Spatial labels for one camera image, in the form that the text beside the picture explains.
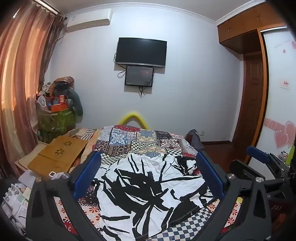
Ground striped beige cloth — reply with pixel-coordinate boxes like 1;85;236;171
63;127;98;142

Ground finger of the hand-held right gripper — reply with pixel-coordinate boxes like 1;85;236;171
229;160;285;193
246;146;284;177

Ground brown wooden door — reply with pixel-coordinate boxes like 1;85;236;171
231;52;264;149

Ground pile of papers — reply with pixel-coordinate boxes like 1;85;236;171
2;170;36;224

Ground pink striped curtain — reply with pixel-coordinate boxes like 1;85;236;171
0;0;66;178

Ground wooden lap desk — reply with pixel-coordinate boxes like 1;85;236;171
28;136;88;174

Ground wooden overhead cabinet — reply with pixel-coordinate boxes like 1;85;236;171
217;2;287;55

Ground white side table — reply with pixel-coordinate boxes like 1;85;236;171
14;141;48;172

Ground white air conditioner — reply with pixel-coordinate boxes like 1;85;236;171
65;10;113;33

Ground black and white patterned garment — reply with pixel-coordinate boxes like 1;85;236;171
91;153;216;239

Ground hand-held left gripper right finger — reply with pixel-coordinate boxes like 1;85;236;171
196;151;272;241

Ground dark grey clothes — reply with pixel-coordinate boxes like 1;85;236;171
185;129;204;151

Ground white wardrobe door heart stickers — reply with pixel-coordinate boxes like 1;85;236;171
245;28;296;164

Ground green bottle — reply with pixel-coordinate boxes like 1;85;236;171
286;145;296;166

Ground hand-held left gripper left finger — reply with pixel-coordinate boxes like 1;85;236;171
25;151;102;241

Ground green patterned storage box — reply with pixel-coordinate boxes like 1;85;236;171
37;108;77;144

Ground small black wall monitor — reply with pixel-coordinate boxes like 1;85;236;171
125;66;154;88

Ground dark grey-green garment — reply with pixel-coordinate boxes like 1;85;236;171
66;89;84;116

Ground brown patterned bag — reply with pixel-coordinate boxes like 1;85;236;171
54;76;75;90

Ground black wall television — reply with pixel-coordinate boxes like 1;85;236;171
115;37;167;68

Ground orange box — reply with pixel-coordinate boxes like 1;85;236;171
51;103;70;112

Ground patchwork bedspread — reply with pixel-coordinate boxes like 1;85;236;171
53;125;245;241

